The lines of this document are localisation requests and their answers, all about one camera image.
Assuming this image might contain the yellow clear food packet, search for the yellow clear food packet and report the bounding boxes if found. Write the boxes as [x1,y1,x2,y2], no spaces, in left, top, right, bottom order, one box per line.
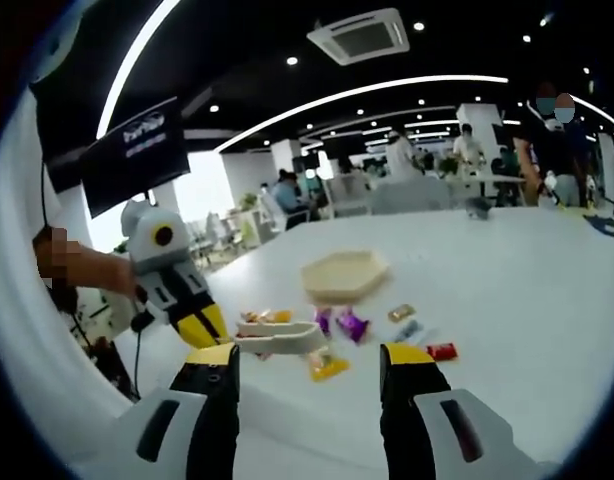
[259,308,294,326]

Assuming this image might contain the small red food candy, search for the small red food candy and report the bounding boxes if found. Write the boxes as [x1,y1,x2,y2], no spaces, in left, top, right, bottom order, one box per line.
[424,341,461,363]

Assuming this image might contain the orange food packet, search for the orange food packet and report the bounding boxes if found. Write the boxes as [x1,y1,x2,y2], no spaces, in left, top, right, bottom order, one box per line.
[305,348,352,384]

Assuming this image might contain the person's white shirt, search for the person's white shirt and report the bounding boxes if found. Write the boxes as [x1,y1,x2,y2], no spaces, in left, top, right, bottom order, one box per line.
[0,84,153,480]

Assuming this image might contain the thin black cable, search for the thin black cable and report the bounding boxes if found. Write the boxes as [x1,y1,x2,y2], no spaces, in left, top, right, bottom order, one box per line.
[39,157,53,232]

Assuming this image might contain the white ceiling air conditioner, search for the white ceiling air conditioner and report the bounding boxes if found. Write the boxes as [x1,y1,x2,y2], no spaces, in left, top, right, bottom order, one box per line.
[306,7,411,66]

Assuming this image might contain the curved ceiling light strip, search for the curved ceiling light strip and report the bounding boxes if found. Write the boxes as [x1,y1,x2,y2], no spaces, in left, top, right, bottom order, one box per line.
[216,74,509,153]
[95,0,182,139]

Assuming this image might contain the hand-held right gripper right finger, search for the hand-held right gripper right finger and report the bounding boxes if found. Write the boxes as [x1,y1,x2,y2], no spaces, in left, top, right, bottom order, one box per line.
[379,343,516,480]

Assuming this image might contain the beige hexagonal container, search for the beige hexagonal container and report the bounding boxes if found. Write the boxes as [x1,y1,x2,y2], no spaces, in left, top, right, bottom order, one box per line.
[300,249,390,305]

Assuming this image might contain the white worn device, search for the white worn device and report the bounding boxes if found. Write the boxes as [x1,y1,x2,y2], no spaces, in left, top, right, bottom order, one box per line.
[26,0,91,89]

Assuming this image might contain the grey crumpled cloth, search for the grey crumpled cloth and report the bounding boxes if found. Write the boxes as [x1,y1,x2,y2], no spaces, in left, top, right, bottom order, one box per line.
[464,196,493,220]

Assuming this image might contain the white office chair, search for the white office chair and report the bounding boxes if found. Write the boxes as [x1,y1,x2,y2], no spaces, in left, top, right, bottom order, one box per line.
[260,192,308,231]
[325,172,374,217]

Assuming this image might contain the small olive food packet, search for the small olive food packet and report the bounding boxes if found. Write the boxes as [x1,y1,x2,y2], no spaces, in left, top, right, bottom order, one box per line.
[387,303,419,322]

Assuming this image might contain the cream food tongs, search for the cream food tongs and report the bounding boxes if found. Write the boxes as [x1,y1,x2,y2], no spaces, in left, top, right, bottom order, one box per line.
[233,321,322,356]

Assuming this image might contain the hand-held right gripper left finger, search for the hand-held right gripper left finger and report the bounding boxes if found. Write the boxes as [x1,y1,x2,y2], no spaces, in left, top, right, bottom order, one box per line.
[114,343,242,480]

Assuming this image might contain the purple food packet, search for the purple food packet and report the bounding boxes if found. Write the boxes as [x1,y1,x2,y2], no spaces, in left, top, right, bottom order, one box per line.
[335,306,372,345]
[311,305,337,340]

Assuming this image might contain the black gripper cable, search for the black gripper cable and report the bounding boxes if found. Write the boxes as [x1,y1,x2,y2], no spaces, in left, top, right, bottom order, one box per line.
[131,327,144,401]

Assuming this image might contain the black hanging sign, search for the black hanging sign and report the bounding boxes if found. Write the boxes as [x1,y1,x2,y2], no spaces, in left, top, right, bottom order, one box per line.
[79,97,192,219]

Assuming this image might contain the blue yellow cloth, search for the blue yellow cloth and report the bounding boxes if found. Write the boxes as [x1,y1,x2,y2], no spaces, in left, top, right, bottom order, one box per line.
[581,212,614,240]

